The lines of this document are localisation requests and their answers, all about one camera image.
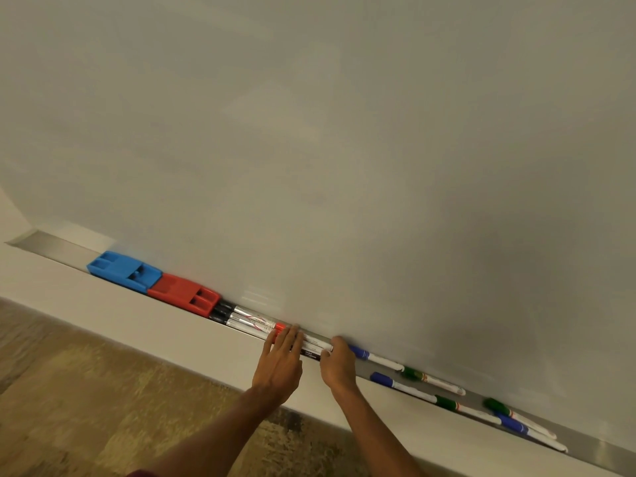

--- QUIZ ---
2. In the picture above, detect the person's right hand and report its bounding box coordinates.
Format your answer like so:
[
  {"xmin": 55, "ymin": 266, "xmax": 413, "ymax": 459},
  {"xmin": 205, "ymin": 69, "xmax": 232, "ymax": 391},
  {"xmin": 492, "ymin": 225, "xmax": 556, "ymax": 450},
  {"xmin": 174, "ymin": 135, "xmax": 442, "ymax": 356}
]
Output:
[{"xmin": 319, "ymin": 336, "xmax": 360, "ymax": 394}]

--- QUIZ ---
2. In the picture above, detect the person's left hand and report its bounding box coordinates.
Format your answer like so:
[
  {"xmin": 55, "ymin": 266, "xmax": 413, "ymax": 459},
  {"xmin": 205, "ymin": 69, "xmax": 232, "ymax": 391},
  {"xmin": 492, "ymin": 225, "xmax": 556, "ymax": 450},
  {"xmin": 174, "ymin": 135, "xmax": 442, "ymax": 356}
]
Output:
[{"xmin": 251, "ymin": 324, "xmax": 305, "ymax": 406}]

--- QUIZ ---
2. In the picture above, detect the white marker with red cap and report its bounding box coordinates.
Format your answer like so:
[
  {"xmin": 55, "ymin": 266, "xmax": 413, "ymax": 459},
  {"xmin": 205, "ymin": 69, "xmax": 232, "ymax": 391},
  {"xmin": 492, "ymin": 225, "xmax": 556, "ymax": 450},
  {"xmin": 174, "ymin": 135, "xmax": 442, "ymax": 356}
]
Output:
[{"xmin": 272, "ymin": 322, "xmax": 334, "ymax": 352}]

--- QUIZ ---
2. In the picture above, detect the person's right forearm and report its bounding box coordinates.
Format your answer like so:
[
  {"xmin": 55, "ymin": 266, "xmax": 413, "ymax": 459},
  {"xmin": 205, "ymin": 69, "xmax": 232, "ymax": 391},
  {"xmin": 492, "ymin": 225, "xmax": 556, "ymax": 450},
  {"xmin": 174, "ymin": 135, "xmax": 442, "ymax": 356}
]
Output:
[{"xmin": 330, "ymin": 385, "xmax": 424, "ymax": 477}]

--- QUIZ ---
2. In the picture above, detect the person's left forearm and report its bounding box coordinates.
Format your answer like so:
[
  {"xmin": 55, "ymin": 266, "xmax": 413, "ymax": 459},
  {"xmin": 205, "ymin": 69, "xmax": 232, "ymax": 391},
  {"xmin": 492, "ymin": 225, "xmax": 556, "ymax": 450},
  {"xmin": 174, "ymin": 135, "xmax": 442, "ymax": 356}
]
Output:
[{"xmin": 134, "ymin": 386, "xmax": 286, "ymax": 477}]

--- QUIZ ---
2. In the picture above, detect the silver marker with black cap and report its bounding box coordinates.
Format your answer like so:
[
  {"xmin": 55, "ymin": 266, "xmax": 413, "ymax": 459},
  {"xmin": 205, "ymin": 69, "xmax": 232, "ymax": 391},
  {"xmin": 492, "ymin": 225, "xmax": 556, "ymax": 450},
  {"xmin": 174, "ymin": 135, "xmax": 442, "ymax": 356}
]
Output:
[
  {"xmin": 214, "ymin": 307, "xmax": 274, "ymax": 336},
  {"xmin": 209, "ymin": 313, "xmax": 271, "ymax": 342},
  {"xmin": 220, "ymin": 301, "xmax": 277, "ymax": 329}
]

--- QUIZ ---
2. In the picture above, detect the white marker with blue cap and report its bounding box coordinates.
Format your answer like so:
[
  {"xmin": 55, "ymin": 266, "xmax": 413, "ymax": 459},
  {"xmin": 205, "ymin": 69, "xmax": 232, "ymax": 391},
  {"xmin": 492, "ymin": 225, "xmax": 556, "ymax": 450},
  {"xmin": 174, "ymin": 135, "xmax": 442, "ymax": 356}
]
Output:
[
  {"xmin": 370, "ymin": 371, "xmax": 438, "ymax": 404},
  {"xmin": 347, "ymin": 345, "xmax": 404, "ymax": 372},
  {"xmin": 497, "ymin": 413, "xmax": 568, "ymax": 453}
]

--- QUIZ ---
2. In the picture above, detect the white marker with green cap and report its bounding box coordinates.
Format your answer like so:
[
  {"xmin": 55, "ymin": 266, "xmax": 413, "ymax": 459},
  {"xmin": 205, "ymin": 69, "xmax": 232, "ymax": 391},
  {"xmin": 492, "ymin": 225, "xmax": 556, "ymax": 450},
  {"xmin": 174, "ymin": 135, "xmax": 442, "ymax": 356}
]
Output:
[
  {"xmin": 435, "ymin": 395, "xmax": 503, "ymax": 426},
  {"xmin": 482, "ymin": 397, "xmax": 557, "ymax": 440},
  {"xmin": 401, "ymin": 366, "xmax": 467, "ymax": 397}
]

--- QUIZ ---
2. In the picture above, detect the red plastic board eraser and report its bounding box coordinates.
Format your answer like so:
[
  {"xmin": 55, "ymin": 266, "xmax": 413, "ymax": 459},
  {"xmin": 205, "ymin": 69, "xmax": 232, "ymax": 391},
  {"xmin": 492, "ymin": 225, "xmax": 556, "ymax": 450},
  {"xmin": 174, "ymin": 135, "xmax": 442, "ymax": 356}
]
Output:
[{"xmin": 146, "ymin": 273, "xmax": 221, "ymax": 318}]

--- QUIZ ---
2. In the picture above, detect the blue plastic board eraser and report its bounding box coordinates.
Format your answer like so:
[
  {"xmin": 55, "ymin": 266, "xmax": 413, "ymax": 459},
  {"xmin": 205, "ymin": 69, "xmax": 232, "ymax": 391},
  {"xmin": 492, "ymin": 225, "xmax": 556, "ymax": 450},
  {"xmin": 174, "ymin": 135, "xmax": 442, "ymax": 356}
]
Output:
[{"xmin": 87, "ymin": 250, "xmax": 163, "ymax": 294}]

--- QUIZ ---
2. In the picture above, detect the large white whiteboard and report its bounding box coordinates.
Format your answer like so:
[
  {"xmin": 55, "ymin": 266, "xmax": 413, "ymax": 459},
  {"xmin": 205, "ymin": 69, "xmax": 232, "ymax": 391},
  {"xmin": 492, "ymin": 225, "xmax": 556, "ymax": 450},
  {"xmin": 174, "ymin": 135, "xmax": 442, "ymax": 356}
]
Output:
[{"xmin": 0, "ymin": 0, "xmax": 636, "ymax": 453}]

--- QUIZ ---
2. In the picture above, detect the metal marker tray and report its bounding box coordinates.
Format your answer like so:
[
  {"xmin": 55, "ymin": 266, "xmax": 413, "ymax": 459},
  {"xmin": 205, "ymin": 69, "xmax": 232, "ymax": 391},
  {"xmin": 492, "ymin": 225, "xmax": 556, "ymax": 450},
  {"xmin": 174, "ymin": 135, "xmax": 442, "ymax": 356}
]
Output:
[{"xmin": 7, "ymin": 229, "xmax": 636, "ymax": 477}]

